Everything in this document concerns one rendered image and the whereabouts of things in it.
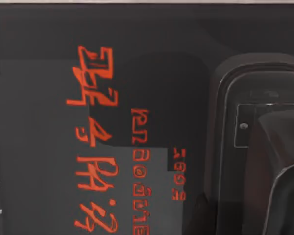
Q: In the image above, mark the framed blackboard with red writing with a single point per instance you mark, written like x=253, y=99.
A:
x=51, y=122

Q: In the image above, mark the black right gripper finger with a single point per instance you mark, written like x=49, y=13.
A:
x=200, y=218

